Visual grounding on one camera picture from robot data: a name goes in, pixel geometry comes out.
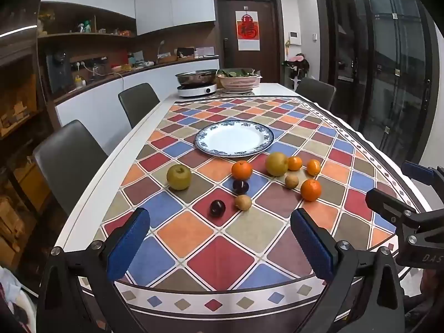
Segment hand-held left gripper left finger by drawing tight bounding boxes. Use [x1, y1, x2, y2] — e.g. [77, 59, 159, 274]
[36, 207, 151, 333]

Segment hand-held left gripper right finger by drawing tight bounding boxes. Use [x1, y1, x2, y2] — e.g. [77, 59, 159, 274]
[289, 208, 406, 333]

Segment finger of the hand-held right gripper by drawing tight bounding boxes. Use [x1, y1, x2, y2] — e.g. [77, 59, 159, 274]
[365, 187, 418, 236]
[402, 160, 444, 190]

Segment blue rimmed white plate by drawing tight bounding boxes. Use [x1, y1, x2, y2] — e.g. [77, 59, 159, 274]
[194, 120, 275, 157]

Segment large orange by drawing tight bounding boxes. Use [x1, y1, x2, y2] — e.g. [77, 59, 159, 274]
[300, 179, 322, 202]
[231, 160, 253, 180]

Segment green apple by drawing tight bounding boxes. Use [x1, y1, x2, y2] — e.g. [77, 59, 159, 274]
[166, 164, 192, 191]

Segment yellow pear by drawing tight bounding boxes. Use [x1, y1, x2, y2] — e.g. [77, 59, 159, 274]
[266, 152, 289, 177]

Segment colourful checkered tablecloth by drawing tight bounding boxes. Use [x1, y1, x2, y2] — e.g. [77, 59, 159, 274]
[78, 96, 434, 323]

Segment grey dining chair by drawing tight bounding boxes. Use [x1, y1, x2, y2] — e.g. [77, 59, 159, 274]
[118, 83, 161, 129]
[33, 120, 109, 216]
[296, 77, 337, 112]

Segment black framed glass door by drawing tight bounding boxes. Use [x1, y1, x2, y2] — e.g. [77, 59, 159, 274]
[313, 0, 438, 155]

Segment white and dark cloth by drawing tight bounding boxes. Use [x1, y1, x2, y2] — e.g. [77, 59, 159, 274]
[0, 267, 37, 333]

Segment white counter cabinet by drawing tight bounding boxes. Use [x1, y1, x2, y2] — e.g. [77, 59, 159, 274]
[55, 57, 220, 148]

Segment wooden storage rack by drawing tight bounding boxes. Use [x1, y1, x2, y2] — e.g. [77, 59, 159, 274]
[0, 35, 61, 274]

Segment white stand with pink cloth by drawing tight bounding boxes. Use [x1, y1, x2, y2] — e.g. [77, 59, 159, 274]
[282, 53, 311, 90]

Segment white induction cooker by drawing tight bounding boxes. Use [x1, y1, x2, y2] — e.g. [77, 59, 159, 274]
[177, 83, 218, 98]

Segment pink colander basket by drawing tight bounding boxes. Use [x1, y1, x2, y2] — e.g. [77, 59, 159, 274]
[217, 74, 263, 93]

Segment steel pot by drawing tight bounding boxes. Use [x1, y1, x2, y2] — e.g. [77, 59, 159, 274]
[175, 69, 218, 87]

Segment red box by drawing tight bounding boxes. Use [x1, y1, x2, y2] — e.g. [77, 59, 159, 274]
[110, 50, 130, 72]

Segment green leafy vegetables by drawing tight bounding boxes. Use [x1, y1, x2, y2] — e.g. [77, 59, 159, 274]
[218, 69, 261, 77]

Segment dark brown door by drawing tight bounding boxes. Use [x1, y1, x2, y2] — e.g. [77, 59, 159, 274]
[213, 0, 286, 84]

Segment white upper cabinet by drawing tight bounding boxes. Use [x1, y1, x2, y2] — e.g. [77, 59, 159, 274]
[41, 0, 216, 37]

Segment white cable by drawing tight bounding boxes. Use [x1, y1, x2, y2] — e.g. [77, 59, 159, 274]
[91, 66, 125, 89]

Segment black wall appliance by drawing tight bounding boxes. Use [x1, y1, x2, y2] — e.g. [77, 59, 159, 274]
[46, 50, 75, 94]

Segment wooden wall shelf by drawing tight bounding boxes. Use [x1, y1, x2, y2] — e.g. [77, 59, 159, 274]
[37, 2, 138, 46]

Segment red and white wall poster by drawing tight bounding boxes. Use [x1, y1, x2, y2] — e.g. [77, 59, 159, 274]
[235, 11, 261, 51]

